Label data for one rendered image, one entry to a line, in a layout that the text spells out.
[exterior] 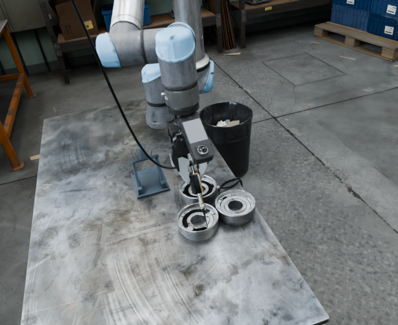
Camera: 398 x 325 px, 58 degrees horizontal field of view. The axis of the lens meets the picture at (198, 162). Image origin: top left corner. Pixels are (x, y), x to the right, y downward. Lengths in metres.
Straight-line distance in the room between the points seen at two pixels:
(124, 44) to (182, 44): 0.17
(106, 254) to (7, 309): 1.18
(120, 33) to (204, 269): 0.56
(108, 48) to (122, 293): 0.54
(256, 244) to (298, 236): 1.13
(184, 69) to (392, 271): 1.53
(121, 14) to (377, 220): 1.74
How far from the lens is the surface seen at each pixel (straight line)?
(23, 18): 4.59
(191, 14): 1.20
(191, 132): 0.76
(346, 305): 1.80
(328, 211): 2.18
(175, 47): 0.71
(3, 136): 2.91
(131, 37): 0.83
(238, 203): 0.97
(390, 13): 4.49
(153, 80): 1.31
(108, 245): 0.96
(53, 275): 0.95
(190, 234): 0.88
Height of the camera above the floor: 1.47
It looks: 35 degrees down
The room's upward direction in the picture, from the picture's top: 7 degrees counter-clockwise
